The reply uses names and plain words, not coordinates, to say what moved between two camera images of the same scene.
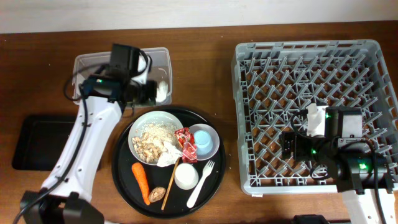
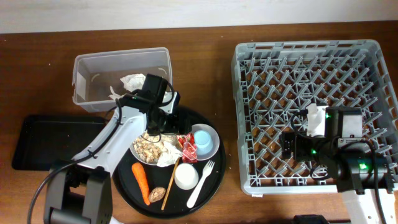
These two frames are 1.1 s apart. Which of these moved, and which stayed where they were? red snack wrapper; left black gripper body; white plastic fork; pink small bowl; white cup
Moved: left black gripper body
Stayed: white cup; pink small bowl; red snack wrapper; white plastic fork
